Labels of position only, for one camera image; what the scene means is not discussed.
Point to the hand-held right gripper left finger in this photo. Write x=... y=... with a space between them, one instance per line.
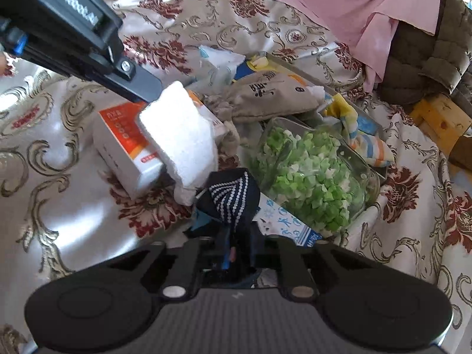
x=223 y=261

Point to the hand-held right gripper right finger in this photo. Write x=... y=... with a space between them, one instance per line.
x=258 y=252

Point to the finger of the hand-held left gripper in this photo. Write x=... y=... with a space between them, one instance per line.
x=143 y=85

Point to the black sock white dots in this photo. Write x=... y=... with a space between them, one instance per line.
x=230 y=195

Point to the white blue printed tissue packet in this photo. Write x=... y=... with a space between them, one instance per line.
x=291 y=225

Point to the orange and white box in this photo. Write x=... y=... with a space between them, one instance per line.
x=118 y=143

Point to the glass jar green paper stars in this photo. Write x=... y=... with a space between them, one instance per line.
x=313 y=177

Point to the beige printed cloth pouch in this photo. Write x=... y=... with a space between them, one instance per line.
x=273 y=96

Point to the yellow blue orange striped sock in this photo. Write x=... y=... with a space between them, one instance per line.
x=361 y=140

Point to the pink cloth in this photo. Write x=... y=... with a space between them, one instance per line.
x=332 y=3

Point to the yellow wooden stool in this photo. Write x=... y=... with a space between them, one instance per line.
x=438 y=121

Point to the olive quilted jacket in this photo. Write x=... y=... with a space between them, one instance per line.
x=435 y=51

